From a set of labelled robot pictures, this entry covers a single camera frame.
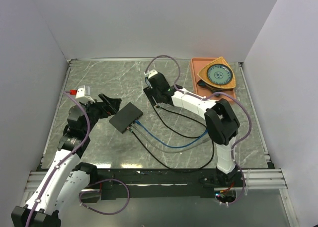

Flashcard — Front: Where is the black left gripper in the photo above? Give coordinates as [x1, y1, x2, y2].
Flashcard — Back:
[79, 93, 121, 134]

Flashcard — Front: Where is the black network switch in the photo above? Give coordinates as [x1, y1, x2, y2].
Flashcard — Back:
[109, 102, 143, 134]

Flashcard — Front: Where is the blue ethernet cable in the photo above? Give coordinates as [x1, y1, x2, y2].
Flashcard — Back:
[135, 120, 208, 149]

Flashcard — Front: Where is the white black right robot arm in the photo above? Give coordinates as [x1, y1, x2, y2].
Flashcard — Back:
[144, 70, 240, 187]

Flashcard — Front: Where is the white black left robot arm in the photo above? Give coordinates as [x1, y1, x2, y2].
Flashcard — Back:
[11, 90, 122, 227]

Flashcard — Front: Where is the dark blue triangular plate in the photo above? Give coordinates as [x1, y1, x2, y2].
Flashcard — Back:
[196, 79, 233, 97]

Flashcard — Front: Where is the pink plastic tray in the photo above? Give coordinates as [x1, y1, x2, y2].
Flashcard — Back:
[190, 57, 237, 105]

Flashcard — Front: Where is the teal round patterned plate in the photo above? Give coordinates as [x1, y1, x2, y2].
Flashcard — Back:
[207, 64, 234, 85]

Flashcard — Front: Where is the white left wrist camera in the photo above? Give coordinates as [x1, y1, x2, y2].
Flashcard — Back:
[69, 85, 95, 103]

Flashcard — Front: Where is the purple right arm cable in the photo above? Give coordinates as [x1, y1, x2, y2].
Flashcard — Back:
[145, 55, 252, 188]

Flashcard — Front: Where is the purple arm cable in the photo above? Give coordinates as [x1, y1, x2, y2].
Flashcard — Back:
[23, 90, 90, 227]
[145, 55, 252, 188]

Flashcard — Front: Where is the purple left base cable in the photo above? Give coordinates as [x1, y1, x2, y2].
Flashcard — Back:
[79, 179, 130, 215]

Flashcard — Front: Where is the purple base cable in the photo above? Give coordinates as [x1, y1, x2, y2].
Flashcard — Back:
[218, 181, 248, 208]
[79, 179, 130, 215]

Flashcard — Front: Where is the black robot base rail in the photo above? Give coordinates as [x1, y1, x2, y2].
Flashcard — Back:
[68, 160, 246, 200]

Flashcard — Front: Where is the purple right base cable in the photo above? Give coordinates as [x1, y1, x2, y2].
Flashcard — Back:
[218, 181, 248, 208]

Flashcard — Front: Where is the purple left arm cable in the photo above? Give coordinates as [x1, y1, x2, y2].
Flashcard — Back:
[23, 90, 90, 227]

